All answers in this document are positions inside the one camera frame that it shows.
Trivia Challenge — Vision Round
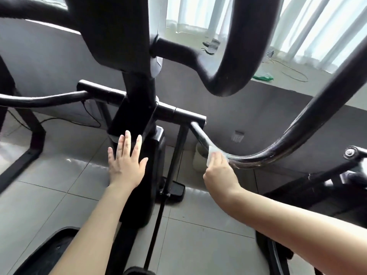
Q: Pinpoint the person's right hand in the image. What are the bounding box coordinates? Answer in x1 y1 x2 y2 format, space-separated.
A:
203 150 243 207

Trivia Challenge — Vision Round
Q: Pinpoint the person's left hand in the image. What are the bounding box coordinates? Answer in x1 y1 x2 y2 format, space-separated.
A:
107 130 149 193

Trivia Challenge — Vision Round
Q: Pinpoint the white wet wipe sheet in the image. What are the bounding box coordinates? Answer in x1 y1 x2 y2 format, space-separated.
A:
206 144 230 167

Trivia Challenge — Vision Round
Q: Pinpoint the white green wet wipes pack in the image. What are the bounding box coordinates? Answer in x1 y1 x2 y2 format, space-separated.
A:
252 73 275 83

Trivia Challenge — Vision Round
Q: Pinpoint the black elliptical machine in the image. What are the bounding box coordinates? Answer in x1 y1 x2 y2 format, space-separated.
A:
255 145 367 275
0 0 367 275

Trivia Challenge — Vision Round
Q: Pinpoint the person's left forearm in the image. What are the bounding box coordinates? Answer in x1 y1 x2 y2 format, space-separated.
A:
49 186 135 275

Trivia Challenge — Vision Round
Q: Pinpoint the white trash bin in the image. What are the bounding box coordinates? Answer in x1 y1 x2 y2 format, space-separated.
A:
192 142 209 173

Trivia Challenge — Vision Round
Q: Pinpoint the glossy black treadmill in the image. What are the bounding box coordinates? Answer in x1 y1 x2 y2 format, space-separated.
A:
0 54 47 194

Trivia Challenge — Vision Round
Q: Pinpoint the white curtain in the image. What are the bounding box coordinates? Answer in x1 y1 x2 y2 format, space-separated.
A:
165 0 367 74

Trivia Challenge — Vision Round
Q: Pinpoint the black socket cable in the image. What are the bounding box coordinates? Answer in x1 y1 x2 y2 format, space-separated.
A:
6 100 103 131

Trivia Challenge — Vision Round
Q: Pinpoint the grey cable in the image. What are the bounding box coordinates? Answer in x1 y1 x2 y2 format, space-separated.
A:
265 51 310 84

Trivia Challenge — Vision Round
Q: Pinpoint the black fabric strap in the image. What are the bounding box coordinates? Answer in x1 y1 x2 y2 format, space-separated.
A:
201 38 222 55

